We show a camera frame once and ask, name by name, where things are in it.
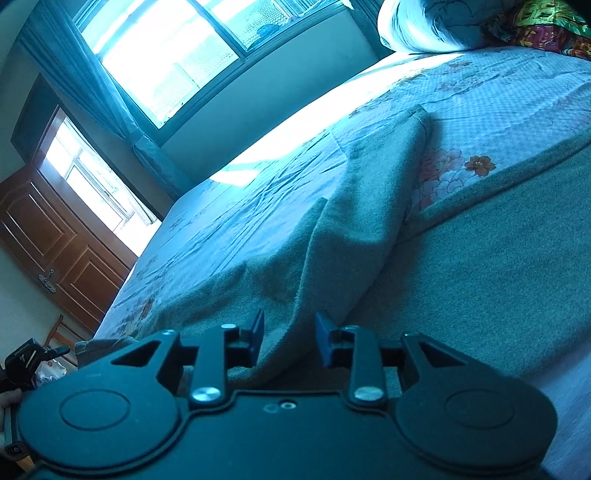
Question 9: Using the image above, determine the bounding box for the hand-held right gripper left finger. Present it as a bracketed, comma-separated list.
[110, 308, 266, 409]

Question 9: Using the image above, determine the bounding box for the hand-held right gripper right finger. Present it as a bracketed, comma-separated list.
[315, 310, 468, 409]

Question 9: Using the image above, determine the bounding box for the grey-green towel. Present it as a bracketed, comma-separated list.
[76, 105, 591, 402]

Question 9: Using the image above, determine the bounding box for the wooden chair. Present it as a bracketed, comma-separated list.
[44, 314, 88, 366]

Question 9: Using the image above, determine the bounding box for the brown wooden door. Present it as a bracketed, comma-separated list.
[0, 166, 139, 333]

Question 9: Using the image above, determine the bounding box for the floral blue bed sheet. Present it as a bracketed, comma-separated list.
[92, 44, 591, 480]

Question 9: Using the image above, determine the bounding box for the window above door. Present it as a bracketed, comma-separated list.
[34, 108, 162, 257]

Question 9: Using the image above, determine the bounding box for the teal curtain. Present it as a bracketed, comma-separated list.
[18, 0, 195, 201]

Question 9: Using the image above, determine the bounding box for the large window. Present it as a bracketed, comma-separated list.
[74, 0, 356, 130]

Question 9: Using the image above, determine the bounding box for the pale floral pillow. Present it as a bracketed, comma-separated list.
[378, 0, 522, 54]

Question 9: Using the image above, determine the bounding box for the colourful patterned cushion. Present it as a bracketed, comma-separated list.
[485, 0, 591, 61]

